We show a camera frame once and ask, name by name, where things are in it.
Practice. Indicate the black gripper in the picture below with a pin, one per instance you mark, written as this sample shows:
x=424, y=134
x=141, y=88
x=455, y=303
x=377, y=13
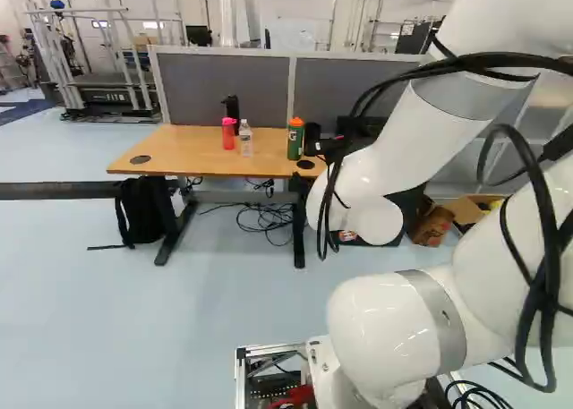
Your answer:
x=330, y=146

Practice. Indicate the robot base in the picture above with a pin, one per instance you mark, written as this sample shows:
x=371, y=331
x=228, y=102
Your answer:
x=242, y=373

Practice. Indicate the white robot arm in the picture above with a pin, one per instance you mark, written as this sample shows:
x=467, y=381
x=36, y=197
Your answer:
x=380, y=328

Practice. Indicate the green bottle with orange cap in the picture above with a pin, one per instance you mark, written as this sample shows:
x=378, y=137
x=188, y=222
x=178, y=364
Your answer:
x=295, y=142

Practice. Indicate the clear plastic water bottle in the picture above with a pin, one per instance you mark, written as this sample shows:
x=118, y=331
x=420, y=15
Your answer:
x=245, y=140

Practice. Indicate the pink bottle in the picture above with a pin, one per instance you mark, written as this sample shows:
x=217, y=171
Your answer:
x=228, y=136

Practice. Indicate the tall black bottle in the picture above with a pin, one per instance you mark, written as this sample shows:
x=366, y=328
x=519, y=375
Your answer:
x=232, y=111

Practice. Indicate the grey office partition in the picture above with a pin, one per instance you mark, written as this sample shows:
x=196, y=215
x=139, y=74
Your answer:
x=224, y=87

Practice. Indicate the brown paper bag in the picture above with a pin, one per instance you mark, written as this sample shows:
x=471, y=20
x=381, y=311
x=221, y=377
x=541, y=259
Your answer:
x=432, y=225

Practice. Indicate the wooden table with black legs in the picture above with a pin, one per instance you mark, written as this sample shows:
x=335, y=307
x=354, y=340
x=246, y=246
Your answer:
x=197, y=154

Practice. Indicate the open cardboard box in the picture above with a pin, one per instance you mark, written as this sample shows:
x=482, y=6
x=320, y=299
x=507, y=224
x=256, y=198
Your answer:
x=470, y=207

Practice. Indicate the black backpack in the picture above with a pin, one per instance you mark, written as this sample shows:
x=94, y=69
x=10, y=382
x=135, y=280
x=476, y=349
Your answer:
x=141, y=212

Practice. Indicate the treadmill with white rails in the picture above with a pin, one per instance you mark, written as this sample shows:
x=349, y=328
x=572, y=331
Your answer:
x=103, y=98

